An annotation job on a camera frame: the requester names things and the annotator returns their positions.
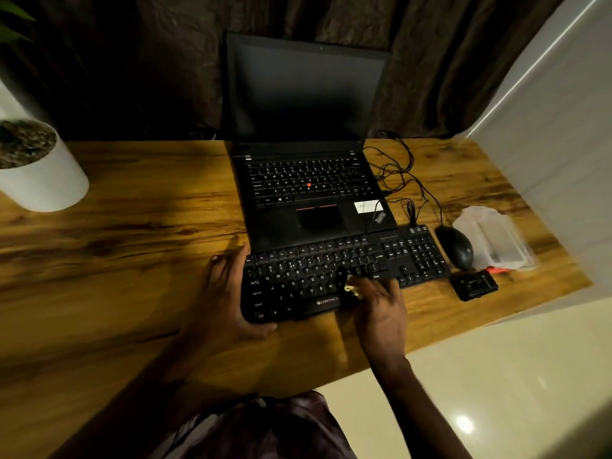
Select black laptop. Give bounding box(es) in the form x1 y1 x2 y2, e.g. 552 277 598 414
223 32 398 254

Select dark brown curtain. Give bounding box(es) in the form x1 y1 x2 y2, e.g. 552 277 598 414
0 0 570 142

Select purple patterned garment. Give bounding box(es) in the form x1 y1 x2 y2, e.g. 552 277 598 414
158 390 357 459

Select white plant pot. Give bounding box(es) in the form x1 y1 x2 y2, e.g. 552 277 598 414
0 118 90 213

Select black computer mouse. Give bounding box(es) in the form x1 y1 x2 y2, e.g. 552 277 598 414
434 225 475 271

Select person's left hand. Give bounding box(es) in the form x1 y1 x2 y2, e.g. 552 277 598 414
184 244 278 353

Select green plant leaves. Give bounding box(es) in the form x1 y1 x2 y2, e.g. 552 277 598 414
0 0 36 44

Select small black square case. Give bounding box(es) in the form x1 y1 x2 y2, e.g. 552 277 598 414
450 270 499 302

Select black mouse cable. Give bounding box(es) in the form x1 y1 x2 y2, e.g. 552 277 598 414
362 131 445 229

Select black keyboard cable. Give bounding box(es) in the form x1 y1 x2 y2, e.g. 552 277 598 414
365 163 419 228

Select black external keyboard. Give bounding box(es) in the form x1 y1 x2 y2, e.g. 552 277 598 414
240 224 452 324

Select person's right forearm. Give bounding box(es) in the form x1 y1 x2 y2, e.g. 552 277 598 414
370 356 474 459

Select person's right hand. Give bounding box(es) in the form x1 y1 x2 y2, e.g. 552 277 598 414
345 276 408 365

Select person's left forearm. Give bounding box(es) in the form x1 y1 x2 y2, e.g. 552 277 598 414
48 330 261 459

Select clear plastic package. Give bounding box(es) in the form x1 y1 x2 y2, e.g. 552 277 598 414
452 206 537 272

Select brown pot gravel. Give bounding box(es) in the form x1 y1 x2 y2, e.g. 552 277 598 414
0 120 58 170

